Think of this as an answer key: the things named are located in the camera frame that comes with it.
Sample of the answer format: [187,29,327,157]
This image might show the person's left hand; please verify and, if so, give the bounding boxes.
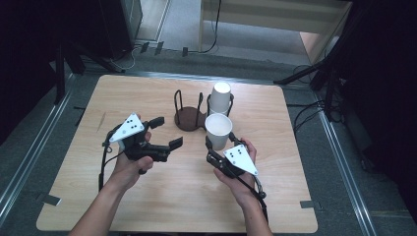
[109,149,155,194]

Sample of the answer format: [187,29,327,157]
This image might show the white paper cup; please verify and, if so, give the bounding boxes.
[208,82,233,117]
[204,112,234,151]

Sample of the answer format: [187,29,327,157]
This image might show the hanging black cable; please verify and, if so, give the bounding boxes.
[199,0,223,55]

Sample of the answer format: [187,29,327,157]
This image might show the black floor cables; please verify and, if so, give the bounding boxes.
[286,64,332,136]

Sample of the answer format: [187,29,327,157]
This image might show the black cabinet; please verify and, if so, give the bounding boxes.
[97,0,144,61]

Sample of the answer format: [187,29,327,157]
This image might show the white bench frame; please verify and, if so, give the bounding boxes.
[198,0,354,65]

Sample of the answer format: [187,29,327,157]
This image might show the metal floor rail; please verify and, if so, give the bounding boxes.
[0,74,76,227]
[313,89,379,236]

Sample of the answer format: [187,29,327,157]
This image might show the left hand-held gripper cable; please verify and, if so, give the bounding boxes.
[97,132,115,193]

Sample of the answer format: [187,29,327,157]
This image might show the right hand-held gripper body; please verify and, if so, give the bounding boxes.
[206,144,260,181]

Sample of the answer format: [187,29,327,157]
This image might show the person's right hand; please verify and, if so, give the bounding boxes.
[213,137,262,208]

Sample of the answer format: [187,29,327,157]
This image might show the hand-held gripper cable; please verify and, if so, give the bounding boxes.
[240,175,270,225]
[97,132,115,193]

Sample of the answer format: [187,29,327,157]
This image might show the black metal stand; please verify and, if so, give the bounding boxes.
[273,42,348,123]
[48,35,126,106]

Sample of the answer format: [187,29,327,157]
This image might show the dark wooden cup holder rack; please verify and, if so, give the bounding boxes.
[173,88,235,133]

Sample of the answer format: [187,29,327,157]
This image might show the right hand-held gripper cable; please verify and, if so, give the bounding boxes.
[240,175,270,225]

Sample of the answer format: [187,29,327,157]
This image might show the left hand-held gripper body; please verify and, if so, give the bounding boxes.
[104,112,172,163]

